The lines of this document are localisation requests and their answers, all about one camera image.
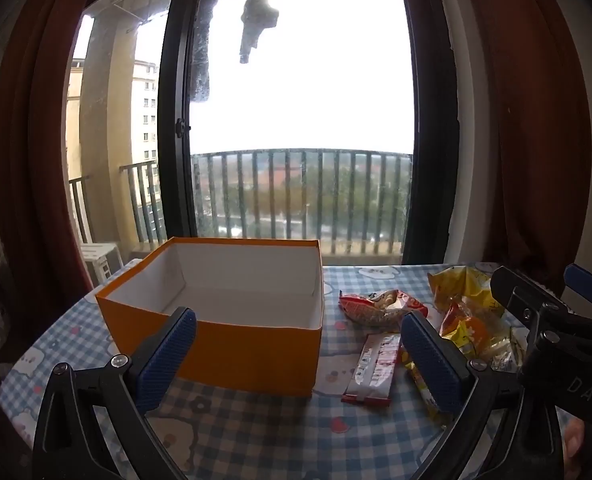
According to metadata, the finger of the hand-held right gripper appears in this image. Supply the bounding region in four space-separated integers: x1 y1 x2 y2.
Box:
564 263 592 314
490 265 572 334

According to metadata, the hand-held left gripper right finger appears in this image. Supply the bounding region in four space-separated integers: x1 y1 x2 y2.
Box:
400 311 564 480

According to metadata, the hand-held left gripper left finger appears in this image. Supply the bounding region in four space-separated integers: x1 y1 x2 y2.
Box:
32 306 197 480

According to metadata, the orange snack packet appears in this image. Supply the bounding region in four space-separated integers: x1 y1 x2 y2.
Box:
440 302 526 373

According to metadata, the yellow chip bag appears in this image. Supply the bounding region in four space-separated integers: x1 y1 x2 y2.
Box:
427 266 507 318

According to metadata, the red white wafer bar packet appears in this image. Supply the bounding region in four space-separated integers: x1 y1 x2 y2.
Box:
341 332 403 407

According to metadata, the red white ball snack bag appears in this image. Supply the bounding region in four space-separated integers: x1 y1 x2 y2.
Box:
338 289 429 332

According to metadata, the orange cardboard box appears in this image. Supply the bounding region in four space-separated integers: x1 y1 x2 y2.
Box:
95 236 325 398

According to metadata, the person's right hand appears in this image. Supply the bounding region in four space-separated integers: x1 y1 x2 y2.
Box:
562 417 585 466

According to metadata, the white plastic stool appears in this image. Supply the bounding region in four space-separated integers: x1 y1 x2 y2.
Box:
82 242 125 283

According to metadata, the brown right curtain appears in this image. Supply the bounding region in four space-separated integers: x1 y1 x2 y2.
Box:
468 0 592 301

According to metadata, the brown curtain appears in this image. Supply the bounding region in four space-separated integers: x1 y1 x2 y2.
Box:
0 0 107 321
468 0 592 301

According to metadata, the balcony railing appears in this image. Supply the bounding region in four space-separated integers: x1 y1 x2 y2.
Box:
68 147 411 256

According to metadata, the brown left curtain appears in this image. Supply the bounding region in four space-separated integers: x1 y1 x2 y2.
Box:
0 0 107 321

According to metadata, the grey hanging cloth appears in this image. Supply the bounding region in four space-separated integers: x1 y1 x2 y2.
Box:
190 0 215 104

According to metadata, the dark hanging garment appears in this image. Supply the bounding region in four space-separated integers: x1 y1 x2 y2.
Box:
239 0 281 66

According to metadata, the black window frame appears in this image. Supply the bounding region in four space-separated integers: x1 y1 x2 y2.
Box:
156 0 459 266

